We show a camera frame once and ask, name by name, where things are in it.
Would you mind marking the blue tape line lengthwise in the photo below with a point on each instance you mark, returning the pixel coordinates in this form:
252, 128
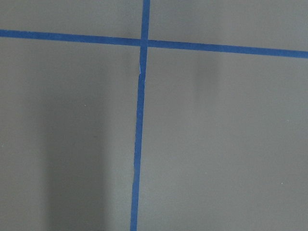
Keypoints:
139, 114

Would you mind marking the blue tape line crosswise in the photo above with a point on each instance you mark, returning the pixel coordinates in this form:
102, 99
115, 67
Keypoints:
151, 43

